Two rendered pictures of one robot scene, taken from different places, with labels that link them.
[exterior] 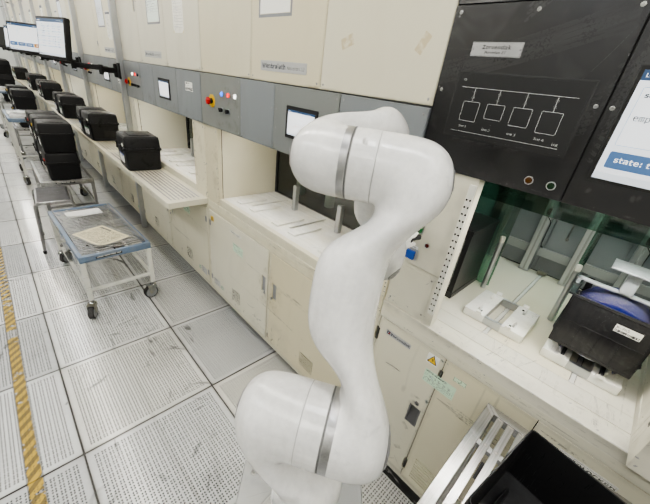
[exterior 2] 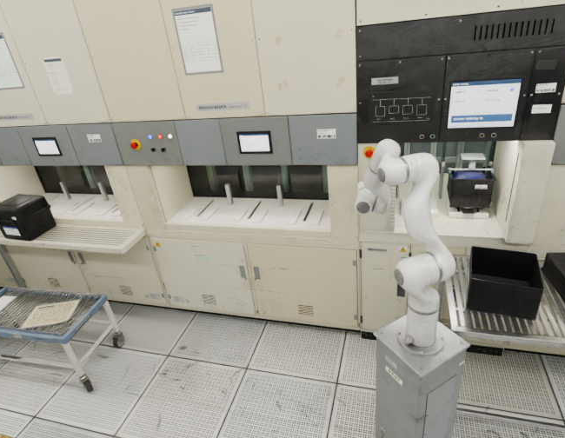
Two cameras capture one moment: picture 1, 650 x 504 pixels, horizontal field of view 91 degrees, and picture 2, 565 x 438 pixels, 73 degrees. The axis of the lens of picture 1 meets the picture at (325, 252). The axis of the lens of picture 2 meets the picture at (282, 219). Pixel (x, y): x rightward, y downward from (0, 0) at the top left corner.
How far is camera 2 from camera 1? 118 cm
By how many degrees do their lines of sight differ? 21
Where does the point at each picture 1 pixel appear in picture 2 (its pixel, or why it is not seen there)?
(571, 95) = (427, 96)
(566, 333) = (456, 200)
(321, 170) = (401, 177)
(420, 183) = (433, 169)
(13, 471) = not seen: outside the picture
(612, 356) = (479, 201)
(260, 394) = (409, 265)
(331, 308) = (422, 222)
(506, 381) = (445, 237)
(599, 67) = (435, 83)
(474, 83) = (378, 97)
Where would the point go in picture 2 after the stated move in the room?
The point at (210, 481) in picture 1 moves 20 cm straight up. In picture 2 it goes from (305, 413) to (302, 389)
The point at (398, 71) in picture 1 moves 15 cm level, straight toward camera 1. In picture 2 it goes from (328, 97) to (342, 102)
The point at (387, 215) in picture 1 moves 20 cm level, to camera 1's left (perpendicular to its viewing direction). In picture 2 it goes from (426, 183) to (382, 198)
